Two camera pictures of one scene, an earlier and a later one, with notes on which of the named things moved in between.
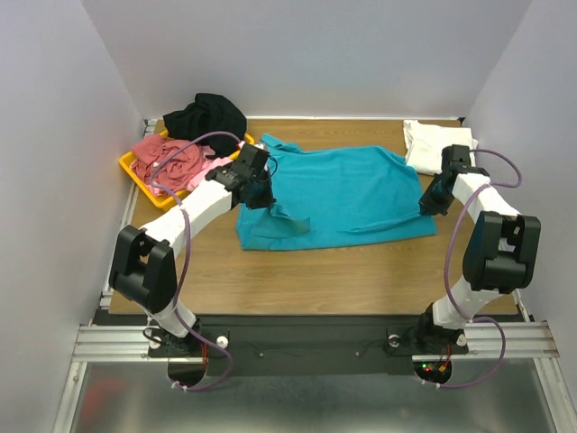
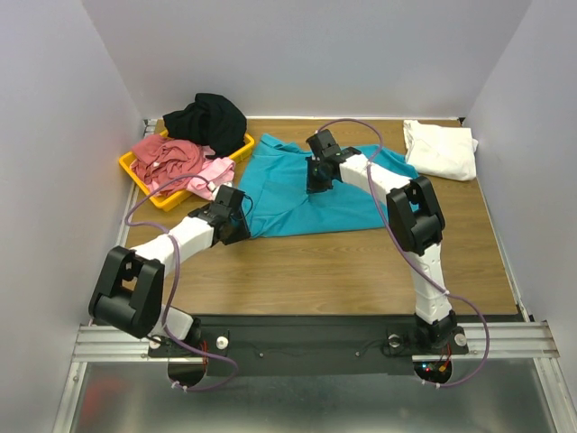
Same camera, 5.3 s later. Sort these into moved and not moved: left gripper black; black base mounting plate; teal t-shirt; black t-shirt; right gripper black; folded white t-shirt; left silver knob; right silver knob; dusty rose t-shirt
Moved: right gripper black; teal t-shirt; left gripper black
Not moved: black t-shirt; right silver knob; black base mounting plate; left silver knob; dusty rose t-shirt; folded white t-shirt
